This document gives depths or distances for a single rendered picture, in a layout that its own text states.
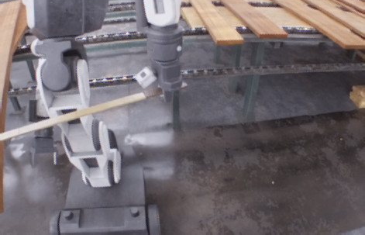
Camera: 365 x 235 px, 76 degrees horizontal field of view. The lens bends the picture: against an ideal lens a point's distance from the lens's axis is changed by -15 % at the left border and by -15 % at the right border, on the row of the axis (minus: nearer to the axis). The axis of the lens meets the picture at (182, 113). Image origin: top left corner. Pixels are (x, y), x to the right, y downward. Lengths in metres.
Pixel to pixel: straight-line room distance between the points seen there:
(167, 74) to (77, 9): 0.40
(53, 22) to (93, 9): 0.15
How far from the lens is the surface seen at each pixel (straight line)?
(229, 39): 1.46
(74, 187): 1.65
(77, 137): 1.13
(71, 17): 0.91
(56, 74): 0.93
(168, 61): 0.66
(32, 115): 1.20
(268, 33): 1.62
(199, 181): 1.78
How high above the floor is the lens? 1.42
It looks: 38 degrees down
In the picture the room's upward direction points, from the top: straight up
